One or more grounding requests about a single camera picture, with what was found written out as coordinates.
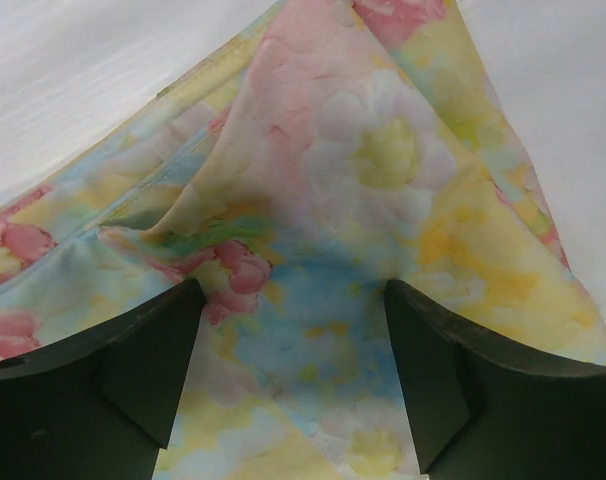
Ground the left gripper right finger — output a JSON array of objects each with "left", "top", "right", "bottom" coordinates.
[{"left": 384, "top": 280, "right": 606, "bottom": 480}]

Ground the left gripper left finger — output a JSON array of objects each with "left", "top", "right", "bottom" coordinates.
[{"left": 0, "top": 280, "right": 205, "bottom": 480}]

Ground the pastel floral skirt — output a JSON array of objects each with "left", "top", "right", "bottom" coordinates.
[{"left": 0, "top": 1, "right": 606, "bottom": 479}]

